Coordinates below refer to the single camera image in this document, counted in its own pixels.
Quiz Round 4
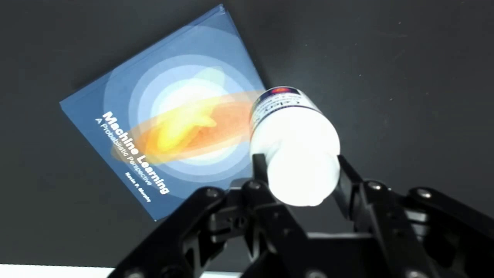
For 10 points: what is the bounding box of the blue Machine Learning book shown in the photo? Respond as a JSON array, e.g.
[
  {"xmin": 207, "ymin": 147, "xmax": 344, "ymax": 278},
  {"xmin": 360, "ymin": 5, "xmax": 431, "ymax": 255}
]
[{"xmin": 59, "ymin": 3, "xmax": 269, "ymax": 223}]

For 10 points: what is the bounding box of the white plastic bottle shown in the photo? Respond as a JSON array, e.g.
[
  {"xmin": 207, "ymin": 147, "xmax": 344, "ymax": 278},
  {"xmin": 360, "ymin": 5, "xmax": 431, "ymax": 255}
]
[{"xmin": 247, "ymin": 84, "xmax": 343, "ymax": 209}]

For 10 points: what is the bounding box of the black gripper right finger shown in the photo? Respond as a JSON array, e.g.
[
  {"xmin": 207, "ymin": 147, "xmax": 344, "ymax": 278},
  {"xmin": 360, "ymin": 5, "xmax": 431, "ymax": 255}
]
[{"xmin": 334, "ymin": 153, "xmax": 494, "ymax": 278}]

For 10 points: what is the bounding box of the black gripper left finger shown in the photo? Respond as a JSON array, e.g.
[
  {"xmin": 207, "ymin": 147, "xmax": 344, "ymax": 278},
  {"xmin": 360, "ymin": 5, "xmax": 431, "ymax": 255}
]
[{"xmin": 107, "ymin": 153, "xmax": 313, "ymax": 278}]

